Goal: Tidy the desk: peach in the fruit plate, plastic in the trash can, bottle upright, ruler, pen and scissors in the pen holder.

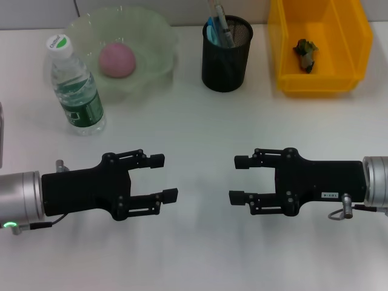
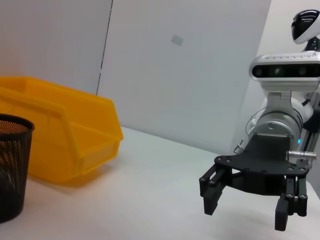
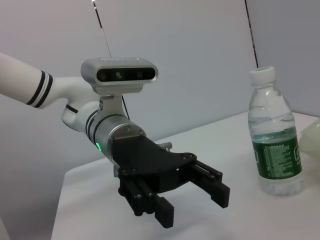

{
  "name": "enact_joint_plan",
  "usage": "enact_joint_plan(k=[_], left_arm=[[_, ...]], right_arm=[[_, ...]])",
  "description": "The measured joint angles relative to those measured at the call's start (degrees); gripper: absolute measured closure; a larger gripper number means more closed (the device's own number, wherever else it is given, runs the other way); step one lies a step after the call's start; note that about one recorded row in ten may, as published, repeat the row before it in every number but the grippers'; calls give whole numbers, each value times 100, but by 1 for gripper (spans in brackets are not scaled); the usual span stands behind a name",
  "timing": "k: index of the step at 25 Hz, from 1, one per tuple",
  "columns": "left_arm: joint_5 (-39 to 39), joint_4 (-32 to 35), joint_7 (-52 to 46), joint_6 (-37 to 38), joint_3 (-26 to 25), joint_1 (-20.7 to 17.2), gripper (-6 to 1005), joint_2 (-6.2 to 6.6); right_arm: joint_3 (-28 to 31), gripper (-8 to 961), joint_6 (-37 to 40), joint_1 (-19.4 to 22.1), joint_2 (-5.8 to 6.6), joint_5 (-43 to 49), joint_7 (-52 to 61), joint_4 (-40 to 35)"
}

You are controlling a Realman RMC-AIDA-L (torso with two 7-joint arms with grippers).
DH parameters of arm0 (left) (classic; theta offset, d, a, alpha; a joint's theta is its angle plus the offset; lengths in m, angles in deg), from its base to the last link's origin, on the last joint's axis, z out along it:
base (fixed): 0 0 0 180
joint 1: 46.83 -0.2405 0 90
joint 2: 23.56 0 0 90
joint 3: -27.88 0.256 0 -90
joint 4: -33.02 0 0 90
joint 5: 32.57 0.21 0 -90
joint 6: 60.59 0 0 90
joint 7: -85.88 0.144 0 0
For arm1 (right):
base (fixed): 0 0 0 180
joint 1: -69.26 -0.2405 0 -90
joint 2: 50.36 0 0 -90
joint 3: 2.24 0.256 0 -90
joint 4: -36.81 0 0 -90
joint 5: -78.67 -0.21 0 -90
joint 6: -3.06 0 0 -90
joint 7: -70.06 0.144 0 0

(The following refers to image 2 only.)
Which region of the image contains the black white robot head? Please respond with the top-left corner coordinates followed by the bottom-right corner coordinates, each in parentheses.
top-left (290, 9), bottom-right (320, 46)

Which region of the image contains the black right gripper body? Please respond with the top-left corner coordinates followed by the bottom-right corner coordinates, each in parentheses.
top-left (214, 134), bottom-right (310, 196)

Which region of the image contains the small grey wall sticker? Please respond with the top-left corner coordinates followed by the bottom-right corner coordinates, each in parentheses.
top-left (170, 34), bottom-right (185, 47)

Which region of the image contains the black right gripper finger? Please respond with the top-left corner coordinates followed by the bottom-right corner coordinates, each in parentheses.
top-left (274, 175), bottom-right (309, 231)
top-left (199, 165), bottom-right (233, 216)

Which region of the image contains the yellow plastic bin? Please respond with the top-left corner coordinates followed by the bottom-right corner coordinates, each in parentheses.
top-left (0, 76), bottom-right (125, 188)

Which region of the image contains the black mesh pen holder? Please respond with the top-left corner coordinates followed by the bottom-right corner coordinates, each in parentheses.
top-left (0, 113), bottom-right (36, 224)

